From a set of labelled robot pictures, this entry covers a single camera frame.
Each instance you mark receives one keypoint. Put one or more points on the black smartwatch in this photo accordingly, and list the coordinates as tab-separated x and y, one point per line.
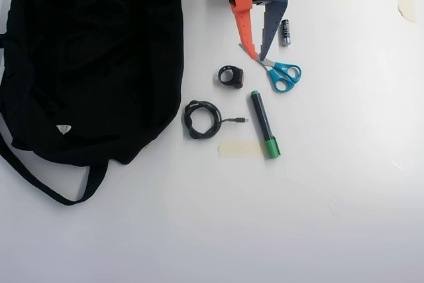
236	79

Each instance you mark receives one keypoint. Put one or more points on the beige masking tape piece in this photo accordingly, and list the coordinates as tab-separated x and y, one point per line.
406	1
238	149

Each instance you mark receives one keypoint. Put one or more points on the black marker with green cap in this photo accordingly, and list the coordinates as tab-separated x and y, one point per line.
261	120

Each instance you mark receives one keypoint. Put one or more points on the black fabric bag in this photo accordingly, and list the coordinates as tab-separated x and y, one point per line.
92	64

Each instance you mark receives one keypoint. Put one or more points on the black AA battery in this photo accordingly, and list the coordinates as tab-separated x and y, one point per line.
286	32

